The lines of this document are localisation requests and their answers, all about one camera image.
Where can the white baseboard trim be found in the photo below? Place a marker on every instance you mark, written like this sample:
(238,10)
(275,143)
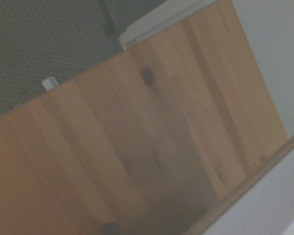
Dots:
(161,22)

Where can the white power plug block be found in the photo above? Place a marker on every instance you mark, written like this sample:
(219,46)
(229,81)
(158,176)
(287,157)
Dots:
(50,83)

